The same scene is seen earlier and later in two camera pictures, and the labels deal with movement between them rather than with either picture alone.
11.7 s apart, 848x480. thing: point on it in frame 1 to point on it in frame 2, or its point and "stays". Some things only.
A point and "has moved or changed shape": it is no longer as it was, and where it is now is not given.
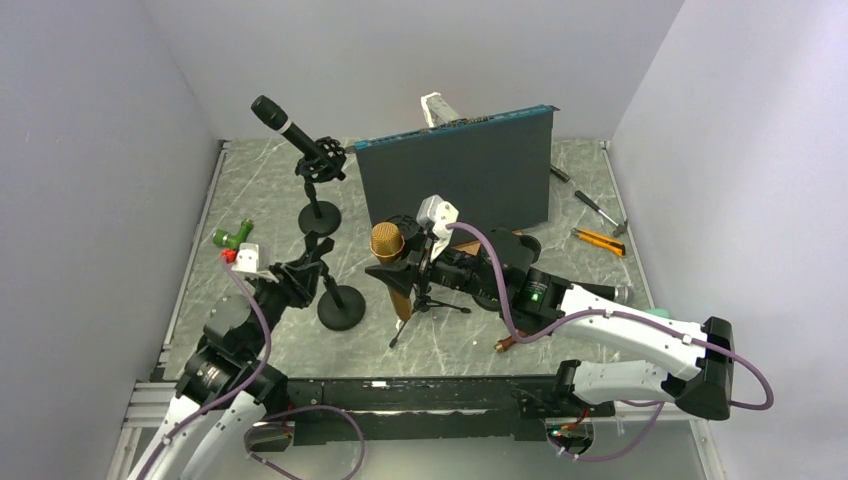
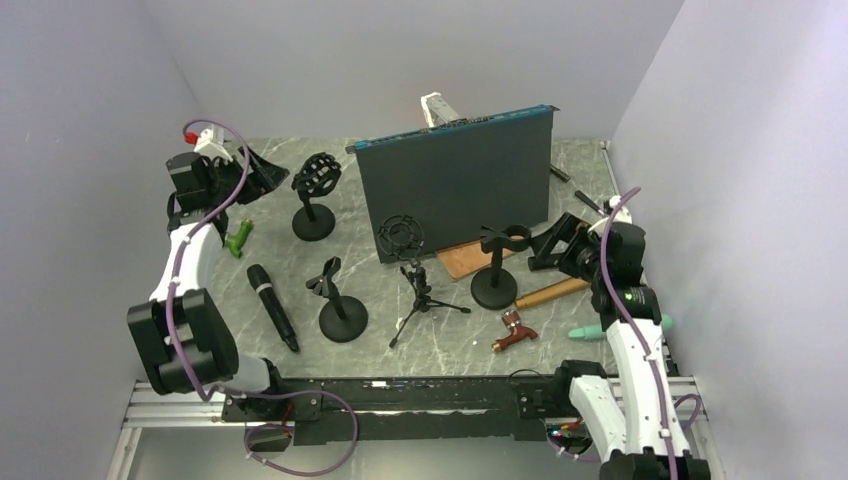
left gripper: [298, 281] to [265, 178]
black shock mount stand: [325, 161] has moved or changed shape
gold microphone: [387, 243] has moved or changed shape
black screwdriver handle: [559, 173] stays
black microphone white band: [273, 117] has moved or changed shape
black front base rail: [506, 407] stays
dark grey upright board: [494, 170] stays
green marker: [224, 239] stays
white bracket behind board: [436, 110] stays
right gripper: [389, 281] to [573, 230]
